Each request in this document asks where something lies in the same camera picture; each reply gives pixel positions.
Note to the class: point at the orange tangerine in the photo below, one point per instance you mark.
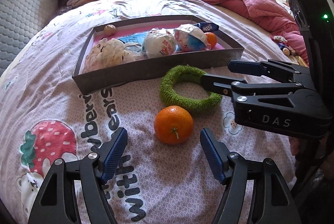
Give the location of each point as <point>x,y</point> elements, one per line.
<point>211,38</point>
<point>173,125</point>

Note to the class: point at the orange tangerine in box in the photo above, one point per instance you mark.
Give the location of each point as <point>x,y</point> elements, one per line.
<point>211,38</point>

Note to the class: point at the cream drawstring cloth pouch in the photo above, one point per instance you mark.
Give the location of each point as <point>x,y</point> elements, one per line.
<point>109,53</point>

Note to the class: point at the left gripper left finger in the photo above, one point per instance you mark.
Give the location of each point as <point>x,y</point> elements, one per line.
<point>56,198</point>

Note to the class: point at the person's right hand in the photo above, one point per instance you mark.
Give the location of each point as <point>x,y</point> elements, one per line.
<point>297,145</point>

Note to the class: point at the red packaged egg snack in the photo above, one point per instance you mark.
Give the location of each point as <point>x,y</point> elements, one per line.
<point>159,43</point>

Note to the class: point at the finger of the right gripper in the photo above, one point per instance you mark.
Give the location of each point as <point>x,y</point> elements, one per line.
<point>283,72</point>
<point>221,85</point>

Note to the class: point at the small colourful doll toy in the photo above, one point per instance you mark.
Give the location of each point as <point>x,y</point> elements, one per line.
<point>282,43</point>

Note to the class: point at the white packaged egg snack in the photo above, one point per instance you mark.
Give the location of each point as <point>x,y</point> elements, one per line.
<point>191,38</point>

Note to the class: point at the grey quilted headboard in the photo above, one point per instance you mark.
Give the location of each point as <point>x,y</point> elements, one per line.
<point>20,21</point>

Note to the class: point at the blue snack packet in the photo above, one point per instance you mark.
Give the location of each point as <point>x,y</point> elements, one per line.
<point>207,26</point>

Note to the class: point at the red pink quilted blanket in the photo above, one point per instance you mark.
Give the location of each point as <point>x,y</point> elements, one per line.
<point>270,16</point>

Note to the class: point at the brown walnut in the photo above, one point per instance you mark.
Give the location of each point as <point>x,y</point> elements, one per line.
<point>109,30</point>

